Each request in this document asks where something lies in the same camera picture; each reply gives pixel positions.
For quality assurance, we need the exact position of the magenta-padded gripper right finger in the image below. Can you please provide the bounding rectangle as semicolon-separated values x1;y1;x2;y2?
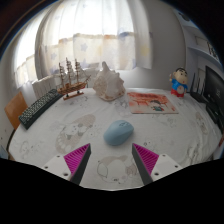
131;143;184;186

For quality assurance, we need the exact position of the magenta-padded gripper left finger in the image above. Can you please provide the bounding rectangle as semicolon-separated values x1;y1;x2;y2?
42;143;92;186

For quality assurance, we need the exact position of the light blue computer mouse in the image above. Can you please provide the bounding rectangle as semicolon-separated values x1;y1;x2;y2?
103;119;135;147

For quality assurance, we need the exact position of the white cartoon-print tablecloth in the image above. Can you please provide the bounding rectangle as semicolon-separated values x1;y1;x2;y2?
7;87;224;192

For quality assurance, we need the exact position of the black computer keyboard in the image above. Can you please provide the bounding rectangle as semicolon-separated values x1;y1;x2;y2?
18;88;64;130

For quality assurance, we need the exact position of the wooden model sailing ship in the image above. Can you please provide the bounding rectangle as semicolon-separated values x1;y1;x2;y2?
55;57;92;101

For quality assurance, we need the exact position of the brown wooden chair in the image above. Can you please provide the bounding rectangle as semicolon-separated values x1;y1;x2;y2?
3;91;29;131

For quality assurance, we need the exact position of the white radiator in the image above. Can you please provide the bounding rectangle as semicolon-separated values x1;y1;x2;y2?
31;66;101;99

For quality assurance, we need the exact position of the black router with antennas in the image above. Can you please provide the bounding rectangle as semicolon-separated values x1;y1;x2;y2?
189;71;209;104

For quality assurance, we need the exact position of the large white conch shell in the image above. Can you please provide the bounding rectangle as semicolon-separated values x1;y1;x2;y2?
92;61;127;102

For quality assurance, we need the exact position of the cartoon boy figurine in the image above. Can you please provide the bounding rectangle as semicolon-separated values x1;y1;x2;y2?
168;67;189;98

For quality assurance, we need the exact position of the black computer monitor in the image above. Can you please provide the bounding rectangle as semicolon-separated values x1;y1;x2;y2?
203;65;224;133

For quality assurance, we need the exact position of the white star-print curtain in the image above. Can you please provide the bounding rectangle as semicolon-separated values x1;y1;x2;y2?
13;0;154;89

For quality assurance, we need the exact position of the white wall shelf unit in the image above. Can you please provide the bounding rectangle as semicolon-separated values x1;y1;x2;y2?
184;18;224;73

